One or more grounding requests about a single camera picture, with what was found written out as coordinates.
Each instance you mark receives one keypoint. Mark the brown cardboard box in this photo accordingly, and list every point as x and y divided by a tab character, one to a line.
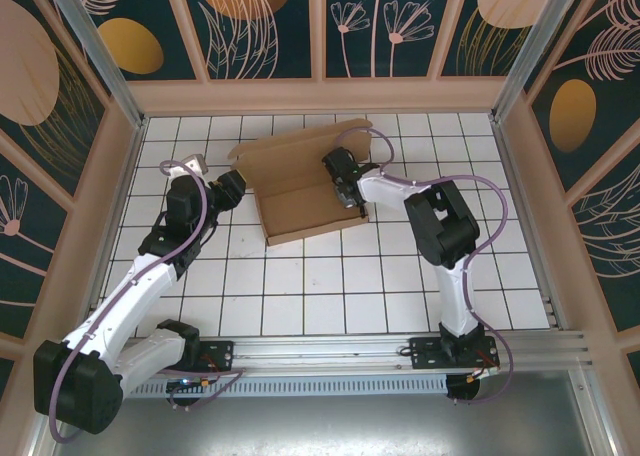
300	211

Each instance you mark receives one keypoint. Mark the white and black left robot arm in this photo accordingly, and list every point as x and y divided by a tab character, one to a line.
80	386

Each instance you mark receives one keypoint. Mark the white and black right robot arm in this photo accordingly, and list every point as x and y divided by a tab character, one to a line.
442	226

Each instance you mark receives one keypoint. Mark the small green circuit board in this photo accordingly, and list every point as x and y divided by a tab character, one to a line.
192	383

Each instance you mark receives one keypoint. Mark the grey metal sheet panel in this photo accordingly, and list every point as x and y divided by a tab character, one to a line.
320	426

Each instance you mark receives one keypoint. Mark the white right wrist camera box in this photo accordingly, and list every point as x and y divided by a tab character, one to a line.
344	197

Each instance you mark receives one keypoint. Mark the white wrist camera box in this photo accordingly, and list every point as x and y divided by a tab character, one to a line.
195	163
344	197

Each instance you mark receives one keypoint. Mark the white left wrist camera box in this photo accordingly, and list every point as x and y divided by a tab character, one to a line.
195	163

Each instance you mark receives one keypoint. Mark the thin aluminium table side rail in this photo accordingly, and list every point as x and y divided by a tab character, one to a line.
128	176
501	146

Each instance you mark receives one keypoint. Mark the aluminium mounting rail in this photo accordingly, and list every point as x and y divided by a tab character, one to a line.
320	348

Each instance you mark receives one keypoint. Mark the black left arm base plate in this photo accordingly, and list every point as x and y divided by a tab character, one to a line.
220	351

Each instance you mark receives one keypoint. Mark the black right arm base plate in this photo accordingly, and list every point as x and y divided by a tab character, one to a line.
425	351

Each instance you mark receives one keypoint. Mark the aluminium frame post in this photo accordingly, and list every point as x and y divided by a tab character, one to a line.
535	51
104	61

